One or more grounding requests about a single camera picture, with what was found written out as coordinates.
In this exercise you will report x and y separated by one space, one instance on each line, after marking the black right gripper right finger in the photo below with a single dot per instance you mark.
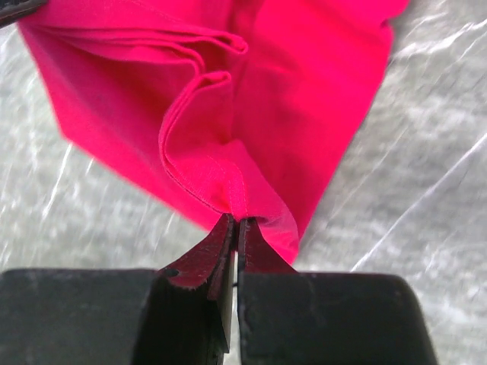
291 317

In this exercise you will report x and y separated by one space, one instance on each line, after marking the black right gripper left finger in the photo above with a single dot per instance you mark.
180 314

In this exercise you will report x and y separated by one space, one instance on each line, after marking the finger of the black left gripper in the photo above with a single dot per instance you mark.
13 10

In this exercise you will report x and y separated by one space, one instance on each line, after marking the bright red t shirt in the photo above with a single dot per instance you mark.
239 107

